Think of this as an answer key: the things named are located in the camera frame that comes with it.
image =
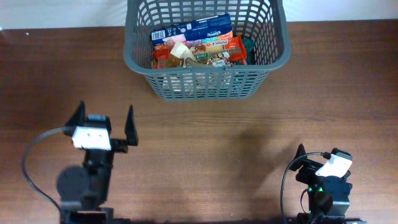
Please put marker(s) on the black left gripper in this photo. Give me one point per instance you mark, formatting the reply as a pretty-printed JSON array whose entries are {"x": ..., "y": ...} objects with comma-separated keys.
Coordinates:
[{"x": 129, "y": 129}]

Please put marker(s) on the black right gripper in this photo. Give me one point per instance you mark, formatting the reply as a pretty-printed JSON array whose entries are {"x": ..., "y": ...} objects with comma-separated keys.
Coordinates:
[{"x": 310, "y": 168}]

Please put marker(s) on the brown pastry snack bag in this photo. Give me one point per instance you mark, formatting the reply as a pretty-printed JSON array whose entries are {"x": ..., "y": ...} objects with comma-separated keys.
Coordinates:
[{"x": 181, "y": 56}]

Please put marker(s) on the green coffee mix bag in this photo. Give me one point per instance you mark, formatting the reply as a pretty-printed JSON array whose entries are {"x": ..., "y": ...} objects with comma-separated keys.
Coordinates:
[{"x": 249, "y": 46}]

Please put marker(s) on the San Remo spaghetti packet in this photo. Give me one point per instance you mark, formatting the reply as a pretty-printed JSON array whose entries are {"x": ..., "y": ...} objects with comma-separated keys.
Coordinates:
[{"x": 161, "y": 53}]

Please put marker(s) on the grey plastic basket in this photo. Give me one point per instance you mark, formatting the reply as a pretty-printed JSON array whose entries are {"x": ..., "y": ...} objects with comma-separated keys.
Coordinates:
[{"x": 264, "y": 22}]

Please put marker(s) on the blue pasta packet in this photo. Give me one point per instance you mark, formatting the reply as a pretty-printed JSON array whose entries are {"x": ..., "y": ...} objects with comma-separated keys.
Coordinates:
[{"x": 199, "y": 29}]

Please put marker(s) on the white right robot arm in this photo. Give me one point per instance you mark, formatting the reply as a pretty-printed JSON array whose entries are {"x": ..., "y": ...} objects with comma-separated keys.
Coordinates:
[{"x": 324, "y": 207}]

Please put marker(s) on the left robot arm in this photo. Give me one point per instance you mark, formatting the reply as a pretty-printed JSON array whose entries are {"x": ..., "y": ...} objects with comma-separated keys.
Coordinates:
[{"x": 84, "y": 189}]

